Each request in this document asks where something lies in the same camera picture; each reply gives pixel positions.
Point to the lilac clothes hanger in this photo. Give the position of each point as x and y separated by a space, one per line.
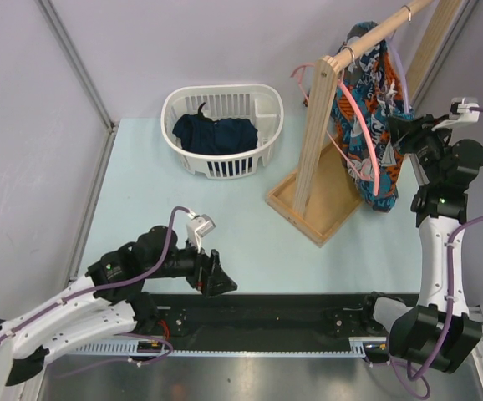
401 73

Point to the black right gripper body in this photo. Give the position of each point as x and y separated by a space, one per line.
429 145

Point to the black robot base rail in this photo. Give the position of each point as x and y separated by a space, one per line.
267 321

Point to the colourful patterned shorts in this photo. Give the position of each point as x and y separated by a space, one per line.
374 83

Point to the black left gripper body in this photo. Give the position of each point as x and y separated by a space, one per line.
189 262

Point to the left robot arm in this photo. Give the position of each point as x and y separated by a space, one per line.
109 300

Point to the white plastic basket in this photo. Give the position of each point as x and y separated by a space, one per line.
259 103

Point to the navy blue shorts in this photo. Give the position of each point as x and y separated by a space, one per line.
201 135

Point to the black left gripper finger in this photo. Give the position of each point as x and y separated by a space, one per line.
216 269
214 287

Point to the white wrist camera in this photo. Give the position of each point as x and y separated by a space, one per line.
463 112
197 227

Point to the pink clothes hanger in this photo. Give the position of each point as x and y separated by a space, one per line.
298 74

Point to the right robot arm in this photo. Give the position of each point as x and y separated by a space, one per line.
437 332

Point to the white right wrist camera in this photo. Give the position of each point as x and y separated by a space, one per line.
463 112

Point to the white slotted cable duct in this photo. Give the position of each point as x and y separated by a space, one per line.
352 347

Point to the wooden clothes rack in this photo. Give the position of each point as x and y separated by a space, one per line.
319 196

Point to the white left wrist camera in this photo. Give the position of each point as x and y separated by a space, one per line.
197 227

